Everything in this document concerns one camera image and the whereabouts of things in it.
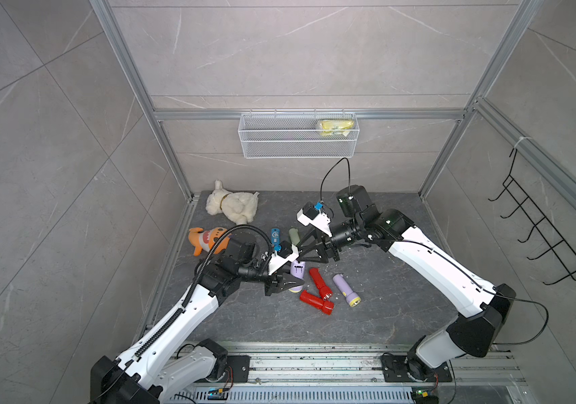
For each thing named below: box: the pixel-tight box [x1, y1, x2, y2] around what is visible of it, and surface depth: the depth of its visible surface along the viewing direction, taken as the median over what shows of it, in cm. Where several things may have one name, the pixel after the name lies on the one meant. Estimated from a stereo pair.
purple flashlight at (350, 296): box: [332, 273, 362, 308], surface depth 88 cm
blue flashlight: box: [270, 228, 283, 252], surface depth 103 cm
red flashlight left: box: [298, 289, 335, 316], surface depth 86 cm
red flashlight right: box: [309, 267, 333, 301], surface depth 90 cm
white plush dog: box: [205, 180, 260, 226], surface depth 109 cm
